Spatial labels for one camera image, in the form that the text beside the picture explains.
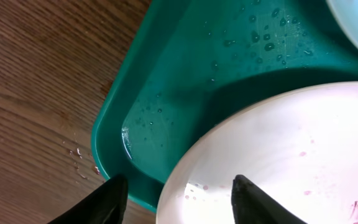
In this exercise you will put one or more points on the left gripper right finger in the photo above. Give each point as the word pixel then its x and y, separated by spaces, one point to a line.
pixel 251 205

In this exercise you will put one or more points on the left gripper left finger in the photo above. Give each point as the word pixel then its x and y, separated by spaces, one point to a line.
pixel 105 205

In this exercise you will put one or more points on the pink white plate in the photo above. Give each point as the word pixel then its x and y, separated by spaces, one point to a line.
pixel 300 147

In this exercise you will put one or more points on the teal plastic tray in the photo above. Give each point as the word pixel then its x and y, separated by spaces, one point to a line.
pixel 194 63

